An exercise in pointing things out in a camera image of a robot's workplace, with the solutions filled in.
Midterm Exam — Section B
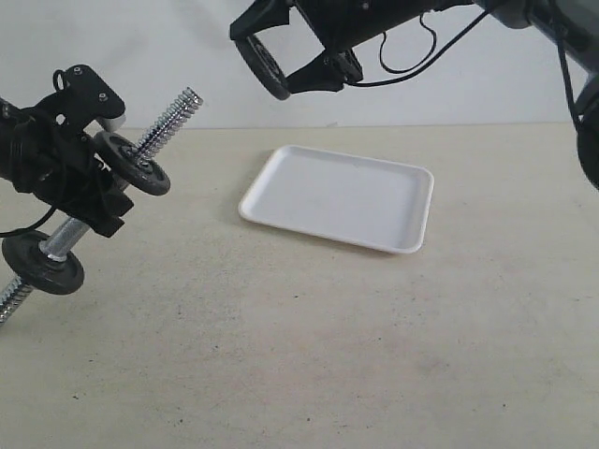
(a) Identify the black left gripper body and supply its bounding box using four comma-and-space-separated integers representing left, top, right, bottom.
8, 109, 113, 217

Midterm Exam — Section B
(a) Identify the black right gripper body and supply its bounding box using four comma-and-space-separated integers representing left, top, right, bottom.
292, 0, 441, 85

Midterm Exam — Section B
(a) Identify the black weight plate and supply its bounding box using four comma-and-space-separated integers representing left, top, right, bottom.
235, 35, 290, 101

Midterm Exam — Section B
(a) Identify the black weight plate end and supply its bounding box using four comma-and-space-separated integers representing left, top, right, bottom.
93, 131, 170, 196
1, 231, 85, 296

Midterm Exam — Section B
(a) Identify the chrome threaded dumbbell bar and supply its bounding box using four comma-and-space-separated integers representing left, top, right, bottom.
1, 87, 203, 324

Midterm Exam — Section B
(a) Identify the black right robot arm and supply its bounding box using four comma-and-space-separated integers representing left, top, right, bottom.
228, 1, 598, 186

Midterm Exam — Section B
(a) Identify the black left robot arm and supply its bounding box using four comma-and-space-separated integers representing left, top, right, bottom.
1, 100, 134, 238

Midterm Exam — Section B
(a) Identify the white plastic tray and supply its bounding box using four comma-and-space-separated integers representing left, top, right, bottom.
238, 145, 434, 254

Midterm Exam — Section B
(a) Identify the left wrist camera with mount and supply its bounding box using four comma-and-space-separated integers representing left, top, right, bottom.
35, 64, 126, 138

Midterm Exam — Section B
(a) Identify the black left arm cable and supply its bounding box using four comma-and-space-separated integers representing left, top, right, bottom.
0, 111, 104, 238

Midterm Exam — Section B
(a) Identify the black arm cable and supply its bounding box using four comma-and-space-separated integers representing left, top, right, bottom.
0, 111, 104, 238
345, 0, 591, 137

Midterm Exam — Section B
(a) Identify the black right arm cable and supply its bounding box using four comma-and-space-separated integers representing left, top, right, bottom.
345, 0, 591, 137

